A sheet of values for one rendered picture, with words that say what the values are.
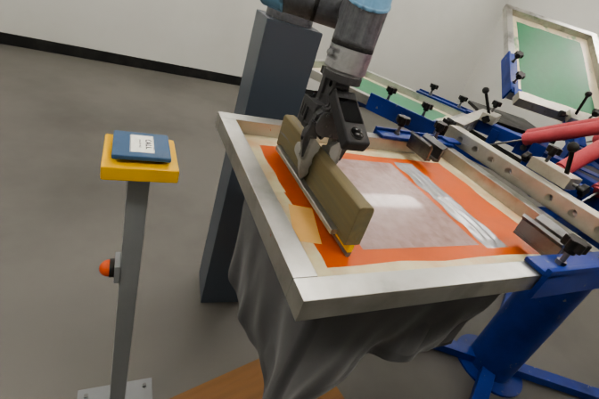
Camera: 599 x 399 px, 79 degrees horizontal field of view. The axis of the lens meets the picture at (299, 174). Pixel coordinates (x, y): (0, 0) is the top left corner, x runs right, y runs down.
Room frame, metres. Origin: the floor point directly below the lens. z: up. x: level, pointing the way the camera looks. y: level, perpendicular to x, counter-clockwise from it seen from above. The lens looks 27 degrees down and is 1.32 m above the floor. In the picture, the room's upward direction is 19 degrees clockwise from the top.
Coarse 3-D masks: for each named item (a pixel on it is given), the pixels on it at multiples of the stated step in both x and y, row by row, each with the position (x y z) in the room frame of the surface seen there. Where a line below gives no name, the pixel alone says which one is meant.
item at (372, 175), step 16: (272, 160) 0.74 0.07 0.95; (352, 160) 0.89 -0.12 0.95; (368, 160) 0.93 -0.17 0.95; (384, 160) 0.97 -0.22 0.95; (400, 160) 1.01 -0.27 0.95; (288, 176) 0.69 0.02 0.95; (352, 176) 0.80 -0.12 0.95; (368, 176) 0.83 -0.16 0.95; (384, 176) 0.86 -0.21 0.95; (400, 176) 0.89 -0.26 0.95; (432, 176) 0.97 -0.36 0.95; (448, 176) 1.01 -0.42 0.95; (368, 192) 0.74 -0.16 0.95; (384, 192) 0.77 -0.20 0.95; (400, 192) 0.80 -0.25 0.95; (416, 192) 0.83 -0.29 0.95; (448, 192) 0.89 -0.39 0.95; (464, 192) 0.93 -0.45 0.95
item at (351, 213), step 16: (288, 128) 0.75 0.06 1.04; (288, 144) 0.73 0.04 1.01; (320, 160) 0.61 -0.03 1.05; (320, 176) 0.59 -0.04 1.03; (336, 176) 0.56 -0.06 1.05; (320, 192) 0.58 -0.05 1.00; (336, 192) 0.54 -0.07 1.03; (352, 192) 0.52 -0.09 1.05; (336, 208) 0.52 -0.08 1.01; (352, 208) 0.49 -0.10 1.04; (368, 208) 0.49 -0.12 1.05; (336, 224) 0.51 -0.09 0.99; (352, 224) 0.48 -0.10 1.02; (352, 240) 0.48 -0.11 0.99
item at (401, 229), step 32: (288, 192) 0.63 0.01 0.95; (320, 224) 0.55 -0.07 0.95; (384, 224) 0.63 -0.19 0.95; (416, 224) 0.67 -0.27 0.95; (448, 224) 0.72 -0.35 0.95; (512, 224) 0.83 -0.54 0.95; (352, 256) 0.49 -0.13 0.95; (384, 256) 0.52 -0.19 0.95; (416, 256) 0.55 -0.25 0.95; (448, 256) 0.59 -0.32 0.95
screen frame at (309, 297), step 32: (224, 128) 0.76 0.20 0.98; (256, 128) 0.85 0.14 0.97; (256, 160) 0.64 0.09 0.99; (448, 160) 1.14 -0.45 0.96; (256, 192) 0.53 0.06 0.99; (512, 192) 0.95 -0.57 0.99; (256, 224) 0.49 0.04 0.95; (288, 224) 0.47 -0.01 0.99; (288, 256) 0.40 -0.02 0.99; (288, 288) 0.36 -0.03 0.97; (320, 288) 0.36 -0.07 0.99; (352, 288) 0.38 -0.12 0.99; (384, 288) 0.40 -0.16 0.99; (416, 288) 0.42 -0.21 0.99; (448, 288) 0.45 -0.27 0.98; (480, 288) 0.49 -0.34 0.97; (512, 288) 0.54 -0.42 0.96
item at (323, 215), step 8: (280, 152) 0.73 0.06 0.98; (288, 160) 0.69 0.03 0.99; (288, 168) 0.68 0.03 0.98; (296, 168) 0.67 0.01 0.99; (296, 176) 0.64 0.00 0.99; (304, 184) 0.61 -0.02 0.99; (304, 192) 0.60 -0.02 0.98; (312, 192) 0.59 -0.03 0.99; (312, 200) 0.57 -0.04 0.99; (320, 208) 0.55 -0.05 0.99; (320, 216) 0.53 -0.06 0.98; (328, 216) 0.53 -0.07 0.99; (328, 224) 0.51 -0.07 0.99; (336, 232) 0.50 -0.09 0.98
